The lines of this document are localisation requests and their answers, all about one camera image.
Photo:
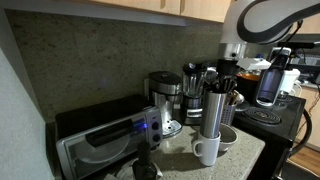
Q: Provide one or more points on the perforated steel utensil holder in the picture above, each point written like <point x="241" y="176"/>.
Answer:
<point x="228" y="115"/>

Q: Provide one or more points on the steel black coffee maker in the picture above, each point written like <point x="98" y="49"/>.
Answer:
<point x="165" y="96"/>

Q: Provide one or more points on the white plate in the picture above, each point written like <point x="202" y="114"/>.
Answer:
<point x="100" y="151"/>

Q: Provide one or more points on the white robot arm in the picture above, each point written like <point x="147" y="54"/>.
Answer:
<point x="266" y="20"/>

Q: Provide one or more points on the black electric coil stove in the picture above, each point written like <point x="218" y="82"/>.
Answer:
<point x="266" y="133"/>

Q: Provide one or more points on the wooden spatula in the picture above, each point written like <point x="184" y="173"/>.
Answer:
<point x="234" y="97"/>

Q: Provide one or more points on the grey ceramic bowl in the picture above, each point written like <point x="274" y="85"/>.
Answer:
<point x="230" y="138"/>

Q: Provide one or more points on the black stereo camera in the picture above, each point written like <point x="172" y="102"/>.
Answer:
<point x="300" y="40"/>

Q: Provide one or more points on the white mug green interior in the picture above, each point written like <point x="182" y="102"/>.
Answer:
<point x="208" y="151"/>

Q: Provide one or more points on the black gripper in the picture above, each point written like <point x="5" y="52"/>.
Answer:
<point x="228" y="68"/>

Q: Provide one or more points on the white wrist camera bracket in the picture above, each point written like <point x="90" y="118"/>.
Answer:
<point x="255" y="63"/>

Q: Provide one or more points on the silver steel bottle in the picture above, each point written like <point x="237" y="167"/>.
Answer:
<point x="212" y="113"/>

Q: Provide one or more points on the orange pot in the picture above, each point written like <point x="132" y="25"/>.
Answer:
<point x="250" y="77"/>

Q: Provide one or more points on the dark green glass bottle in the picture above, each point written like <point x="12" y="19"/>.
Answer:
<point x="145" y="165"/>

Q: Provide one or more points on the glass jar blender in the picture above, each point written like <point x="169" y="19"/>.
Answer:
<point x="193" y="96"/>

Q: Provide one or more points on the wooden wall cabinet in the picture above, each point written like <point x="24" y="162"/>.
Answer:
<point x="200" y="8"/>

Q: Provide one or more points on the black silver toaster oven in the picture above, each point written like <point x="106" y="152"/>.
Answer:
<point x="100" y="133"/>

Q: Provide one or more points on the white crumpled cloth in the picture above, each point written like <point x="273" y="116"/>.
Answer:
<point x="121" y="173"/>

